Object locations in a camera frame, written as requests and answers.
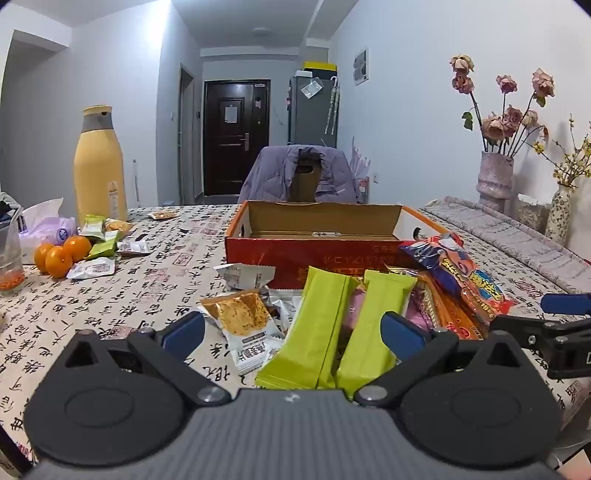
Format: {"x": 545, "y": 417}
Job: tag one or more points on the green long snack packet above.
{"x": 374, "y": 304}
{"x": 309, "y": 332}

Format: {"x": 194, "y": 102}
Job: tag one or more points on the small white snack packet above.
{"x": 134, "y": 248}
{"x": 90, "y": 268}

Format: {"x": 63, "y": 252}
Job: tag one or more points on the patterned small vase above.
{"x": 558, "y": 217}

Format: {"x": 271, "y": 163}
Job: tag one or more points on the yellow bottle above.
{"x": 99, "y": 175}

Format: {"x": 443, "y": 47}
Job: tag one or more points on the colourful chip bag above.
{"x": 457, "y": 272}

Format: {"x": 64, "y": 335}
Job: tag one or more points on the grey quilted cloth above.
{"x": 517, "y": 249}

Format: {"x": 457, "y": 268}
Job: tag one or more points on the clear plastic bag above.
{"x": 311, "y": 88}

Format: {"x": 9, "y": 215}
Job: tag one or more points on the small orange cracker packet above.
{"x": 162, "y": 215}
{"x": 120, "y": 226}

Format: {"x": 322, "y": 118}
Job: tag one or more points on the orange fruit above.
{"x": 77, "y": 247}
{"x": 59, "y": 263}
{"x": 41, "y": 258}

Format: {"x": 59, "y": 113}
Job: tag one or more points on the dark entrance door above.
{"x": 235, "y": 152}

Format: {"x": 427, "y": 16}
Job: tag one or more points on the yellow box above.
{"x": 319, "y": 66}

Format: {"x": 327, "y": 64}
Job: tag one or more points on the clear plastic cup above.
{"x": 10, "y": 263}

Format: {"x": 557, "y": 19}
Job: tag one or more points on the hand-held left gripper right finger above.
{"x": 401, "y": 334}

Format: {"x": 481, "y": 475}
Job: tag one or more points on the white cracker snack packet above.
{"x": 244, "y": 277}

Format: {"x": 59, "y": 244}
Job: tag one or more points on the grey refrigerator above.
{"x": 309, "y": 120}

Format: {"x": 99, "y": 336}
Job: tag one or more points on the brown cracker snack packet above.
{"x": 244, "y": 318}

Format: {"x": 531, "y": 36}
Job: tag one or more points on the dried pink roses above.
{"x": 496, "y": 127}

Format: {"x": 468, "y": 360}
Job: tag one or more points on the crumpled plastic bag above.
{"x": 7, "y": 203}

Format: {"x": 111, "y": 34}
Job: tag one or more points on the orange snack packet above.
{"x": 455, "y": 318}

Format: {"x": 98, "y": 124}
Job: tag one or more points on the wooden chair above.
{"x": 304, "y": 184}

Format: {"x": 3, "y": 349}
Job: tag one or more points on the pink snack packet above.
{"x": 355, "y": 304}
{"x": 418, "y": 309}

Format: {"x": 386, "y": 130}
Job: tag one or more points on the pink vase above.
{"x": 495, "y": 180}

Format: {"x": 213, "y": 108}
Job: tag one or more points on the red cardboard box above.
{"x": 277, "y": 265}

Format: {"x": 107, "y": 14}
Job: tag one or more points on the grey interior door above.
{"x": 187, "y": 138}

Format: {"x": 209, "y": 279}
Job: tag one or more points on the purple tissue pack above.
{"x": 46, "y": 226}

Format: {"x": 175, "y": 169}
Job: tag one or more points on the white folded umbrella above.
{"x": 332, "y": 106}

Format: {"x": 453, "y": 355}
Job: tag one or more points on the silver white snack packet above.
{"x": 281, "y": 307}

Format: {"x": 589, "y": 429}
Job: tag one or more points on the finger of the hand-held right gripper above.
{"x": 563, "y": 302}
{"x": 526, "y": 330}

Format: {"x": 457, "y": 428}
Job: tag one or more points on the yellow flower branches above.
{"x": 570, "y": 170}

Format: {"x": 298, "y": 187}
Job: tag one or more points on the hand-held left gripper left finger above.
{"x": 184, "y": 333}

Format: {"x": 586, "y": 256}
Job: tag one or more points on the small green snack packet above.
{"x": 94, "y": 226}
{"x": 104, "y": 247}

